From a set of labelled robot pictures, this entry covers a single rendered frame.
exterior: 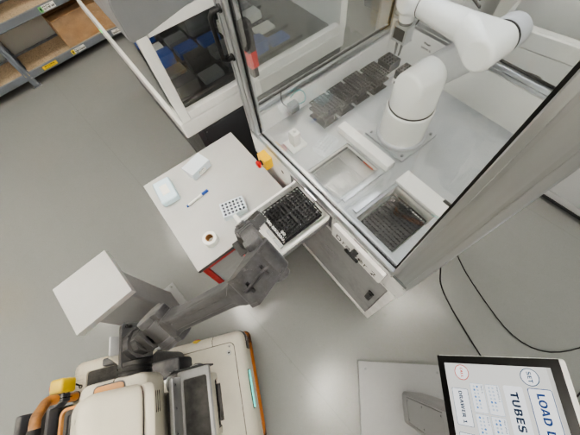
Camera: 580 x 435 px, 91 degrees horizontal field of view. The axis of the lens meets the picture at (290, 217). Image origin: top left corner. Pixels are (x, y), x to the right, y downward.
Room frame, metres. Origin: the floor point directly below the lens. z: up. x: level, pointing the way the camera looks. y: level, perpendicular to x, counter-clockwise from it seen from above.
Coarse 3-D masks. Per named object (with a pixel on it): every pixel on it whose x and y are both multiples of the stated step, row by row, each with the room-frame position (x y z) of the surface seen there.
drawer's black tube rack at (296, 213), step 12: (288, 192) 0.69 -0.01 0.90; (276, 204) 0.64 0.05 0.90; (288, 204) 0.63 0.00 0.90; (300, 204) 0.63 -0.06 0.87; (312, 204) 0.61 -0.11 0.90; (276, 216) 0.58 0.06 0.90; (288, 216) 0.58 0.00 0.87; (300, 216) 0.57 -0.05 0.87; (312, 216) 0.55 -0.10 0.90; (276, 228) 0.52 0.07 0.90; (288, 228) 0.53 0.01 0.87; (300, 228) 0.50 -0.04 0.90; (288, 240) 0.47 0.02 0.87
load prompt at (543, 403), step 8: (528, 392) -0.17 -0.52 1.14; (536, 392) -0.17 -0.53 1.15; (544, 392) -0.17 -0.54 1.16; (536, 400) -0.18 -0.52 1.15; (544, 400) -0.18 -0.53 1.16; (552, 400) -0.18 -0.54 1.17; (536, 408) -0.20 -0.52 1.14; (544, 408) -0.20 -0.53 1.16; (552, 408) -0.20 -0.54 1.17; (536, 416) -0.22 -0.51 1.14; (544, 416) -0.22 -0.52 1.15; (552, 416) -0.21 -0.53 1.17; (536, 424) -0.23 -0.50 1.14; (544, 424) -0.23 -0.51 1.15; (552, 424) -0.23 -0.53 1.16; (560, 424) -0.23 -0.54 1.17; (544, 432) -0.25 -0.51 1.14; (552, 432) -0.25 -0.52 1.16; (560, 432) -0.25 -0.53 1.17
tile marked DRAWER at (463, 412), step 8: (456, 392) -0.16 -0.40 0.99; (464, 392) -0.16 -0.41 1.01; (456, 400) -0.18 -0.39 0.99; (464, 400) -0.18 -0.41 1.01; (456, 408) -0.20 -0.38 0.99; (464, 408) -0.20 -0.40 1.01; (464, 416) -0.22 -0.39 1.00; (472, 416) -0.22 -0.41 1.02; (464, 424) -0.24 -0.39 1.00; (472, 424) -0.24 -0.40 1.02
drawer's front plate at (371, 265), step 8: (336, 224) 0.48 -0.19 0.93; (336, 232) 0.46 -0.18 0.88; (344, 232) 0.43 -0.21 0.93; (344, 240) 0.41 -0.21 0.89; (352, 240) 0.39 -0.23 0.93; (352, 248) 0.37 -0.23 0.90; (360, 248) 0.36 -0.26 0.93; (360, 256) 0.33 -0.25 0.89; (368, 256) 0.32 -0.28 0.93; (360, 264) 0.32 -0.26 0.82; (368, 264) 0.29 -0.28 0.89; (376, 264) 0.28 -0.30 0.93; (368, 272) 0.28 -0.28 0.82; (376, 272) 0.25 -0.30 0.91; (384, 272) 0.24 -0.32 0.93; (376, 280) 0.24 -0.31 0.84
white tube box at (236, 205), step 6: (240, 198) 0.78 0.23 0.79; (222, 204) 0.75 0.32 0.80; (228, 204) 0.75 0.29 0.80; (234, 204) 0.75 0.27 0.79; (240, 204) 0.74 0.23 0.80; (222, 210) 0.72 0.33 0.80; (228, 210) 0.72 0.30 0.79; (234, 210) 0.71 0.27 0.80; (240, 210) 0.70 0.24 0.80; (246, 210) 0.70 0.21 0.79; (228, 216) 0.68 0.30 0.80
